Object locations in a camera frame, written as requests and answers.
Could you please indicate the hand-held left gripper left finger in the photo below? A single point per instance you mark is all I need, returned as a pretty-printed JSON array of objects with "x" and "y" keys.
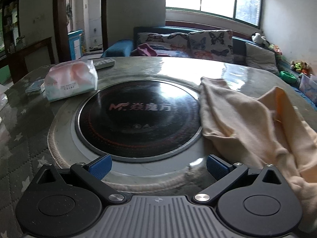
[{"x": 100, "y": 167}]

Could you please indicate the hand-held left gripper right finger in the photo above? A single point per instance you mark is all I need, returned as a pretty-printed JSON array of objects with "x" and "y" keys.
[{"x": 215, "y": 167}]

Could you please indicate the cream sweater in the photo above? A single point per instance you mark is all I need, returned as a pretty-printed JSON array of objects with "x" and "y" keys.
[{"x": 247, "y": 129}]

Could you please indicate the hanging clothes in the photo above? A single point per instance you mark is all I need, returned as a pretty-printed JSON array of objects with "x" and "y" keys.
[{"x": 68, "y": 13}]

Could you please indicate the round black induction cooktop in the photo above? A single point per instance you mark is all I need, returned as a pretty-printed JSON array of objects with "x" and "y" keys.
[{"x": 138, "y": 119}]

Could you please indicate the soft tissue pack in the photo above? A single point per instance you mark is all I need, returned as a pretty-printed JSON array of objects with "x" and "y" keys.
[{"x": 71, "y": 79}]

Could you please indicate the small blue card pack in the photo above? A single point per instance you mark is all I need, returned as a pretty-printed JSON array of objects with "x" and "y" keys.
[{"x": 34, "y": 87}]

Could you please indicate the grey remote control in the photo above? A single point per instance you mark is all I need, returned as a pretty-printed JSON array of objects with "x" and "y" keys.
[{"x": 104, "y": 63}]

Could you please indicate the green bowl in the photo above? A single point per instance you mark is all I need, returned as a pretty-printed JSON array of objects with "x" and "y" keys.
[{"x": 288, "y": 76}]

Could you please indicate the grey cushion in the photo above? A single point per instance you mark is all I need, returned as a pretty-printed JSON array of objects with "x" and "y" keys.
[{"x": 260, "y": 57}]

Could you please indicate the blue corner sofa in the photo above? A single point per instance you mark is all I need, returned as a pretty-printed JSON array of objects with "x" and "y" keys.
[{"x": 121, "y": 48}]

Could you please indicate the floral printed seat cushion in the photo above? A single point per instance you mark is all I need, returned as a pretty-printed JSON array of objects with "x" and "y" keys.
[{"x": 173, "y": 53}]

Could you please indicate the large butterfly print cushion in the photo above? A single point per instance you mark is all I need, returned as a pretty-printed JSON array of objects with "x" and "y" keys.
[{"x": 210, "y": 44}]

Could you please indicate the clear plastic storage box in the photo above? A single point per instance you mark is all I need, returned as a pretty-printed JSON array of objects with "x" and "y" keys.
[{"x": 308, "y": 85}]

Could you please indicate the small blue cabinet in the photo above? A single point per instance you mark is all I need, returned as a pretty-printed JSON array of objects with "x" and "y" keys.
[{"x": 74, "y": 44}]

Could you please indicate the pink cloth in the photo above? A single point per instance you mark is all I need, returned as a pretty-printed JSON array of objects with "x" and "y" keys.
[{"x": 146, "y": 49}]

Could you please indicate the green and brown plush toys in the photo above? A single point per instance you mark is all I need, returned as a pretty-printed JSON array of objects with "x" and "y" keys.
[{"x": 299, "y": 67}]

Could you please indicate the pink and orange plush toy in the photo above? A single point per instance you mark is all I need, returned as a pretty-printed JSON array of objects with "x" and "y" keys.
[{"x": 275, "y": 49}]

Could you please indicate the dark wooden chair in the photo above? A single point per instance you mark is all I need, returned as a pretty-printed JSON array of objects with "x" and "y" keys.
[{"x": 29, "y": 54}]

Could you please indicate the panda plush toy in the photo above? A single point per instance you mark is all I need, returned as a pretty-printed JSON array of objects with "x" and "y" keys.
[{"x": 258, "y": 39}]

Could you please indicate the flat butterfly print cushion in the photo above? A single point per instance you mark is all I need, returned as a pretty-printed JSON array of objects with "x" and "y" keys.
[{"x": 158, "y": 38}]

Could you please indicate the dark wooden door frame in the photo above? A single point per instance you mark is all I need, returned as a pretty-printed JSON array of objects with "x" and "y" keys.
[{"x": 59, "y": 17}]

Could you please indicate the dark wall shelf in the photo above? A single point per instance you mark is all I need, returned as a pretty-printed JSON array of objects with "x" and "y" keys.
[{"x": 10, "y": 19}]

